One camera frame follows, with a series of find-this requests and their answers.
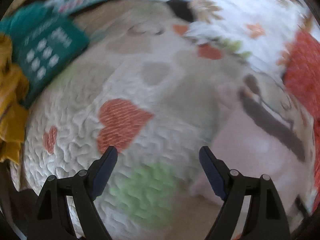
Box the pale pink grey-cuffed garment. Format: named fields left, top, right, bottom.
left=210, top=74, right=315, bottom=213

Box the mustard yellow fabric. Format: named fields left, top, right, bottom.
left=0, top=33, right=29, bottom=165

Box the heart-patterned quilted bedspread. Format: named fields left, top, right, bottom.
left=10, top=0, right=316, bottom=240

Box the orange floral fabric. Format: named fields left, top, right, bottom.
left=284, top=30, right=319, bottom=209

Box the teal green package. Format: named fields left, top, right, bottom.
left=1, top=2, right=89, bottom=108

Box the white floral pillow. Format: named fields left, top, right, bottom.
left=185, top=0, right=307, bottom=76

